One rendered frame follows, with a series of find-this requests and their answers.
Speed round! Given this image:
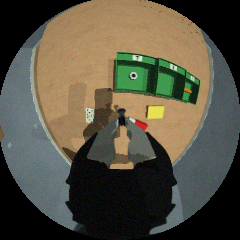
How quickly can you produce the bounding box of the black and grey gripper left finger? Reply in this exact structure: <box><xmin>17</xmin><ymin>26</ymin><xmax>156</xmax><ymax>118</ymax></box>
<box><xmin>66</xmin><ymin>117</ymin><xmax>120</xmax><ymax>185</ymax></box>

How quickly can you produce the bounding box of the green rack of bins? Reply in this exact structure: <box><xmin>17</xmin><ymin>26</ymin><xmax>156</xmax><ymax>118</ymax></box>
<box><xmin>115</xmin><ymin>52</ymin><xmax>200</xmax><ymax>105</ymax></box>

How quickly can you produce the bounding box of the white domino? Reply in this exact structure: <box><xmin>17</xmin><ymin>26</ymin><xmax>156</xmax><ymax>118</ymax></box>
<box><xmin>86</xmin><ymin>107</ymin><xmax>95</xmax><ymax>124</ymax></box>

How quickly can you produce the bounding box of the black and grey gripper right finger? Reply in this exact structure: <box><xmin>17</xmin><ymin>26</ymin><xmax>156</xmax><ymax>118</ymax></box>
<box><xmin>124</xmin><ymin>117</ymin><xmax>177</xmax><ymax>186</ymax></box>

